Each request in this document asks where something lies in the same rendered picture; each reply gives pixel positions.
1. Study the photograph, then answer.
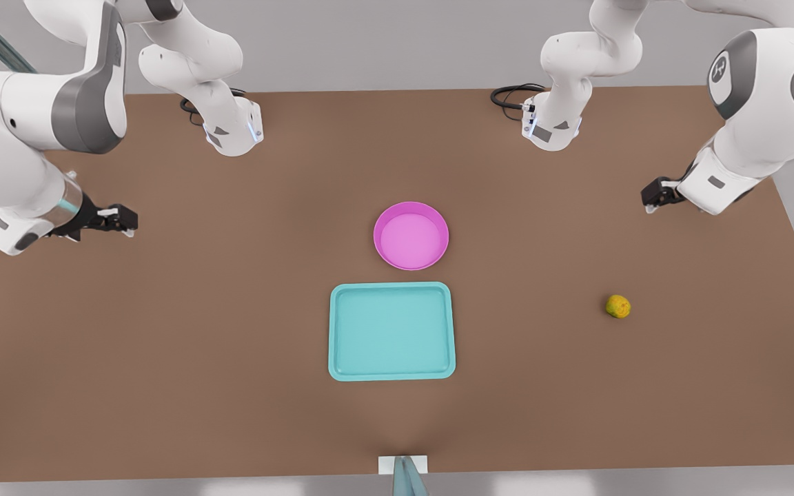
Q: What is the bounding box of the pink round plate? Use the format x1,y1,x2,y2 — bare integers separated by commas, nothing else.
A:
374,201,450,271

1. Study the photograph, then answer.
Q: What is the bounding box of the teal rectangular tray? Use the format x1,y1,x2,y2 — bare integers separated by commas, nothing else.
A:
328,282,456,382

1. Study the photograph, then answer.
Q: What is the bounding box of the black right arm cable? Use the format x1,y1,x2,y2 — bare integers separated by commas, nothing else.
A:
180,87,247,127

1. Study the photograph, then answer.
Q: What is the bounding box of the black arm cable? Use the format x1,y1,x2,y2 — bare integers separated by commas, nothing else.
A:
180,87,247,127
490,83,548,123

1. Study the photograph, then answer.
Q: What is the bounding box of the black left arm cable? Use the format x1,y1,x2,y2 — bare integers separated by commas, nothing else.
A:
490,83,548,123

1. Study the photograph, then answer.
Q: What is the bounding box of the silver frame post with foot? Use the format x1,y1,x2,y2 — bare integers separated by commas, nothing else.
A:
378,455,429,496

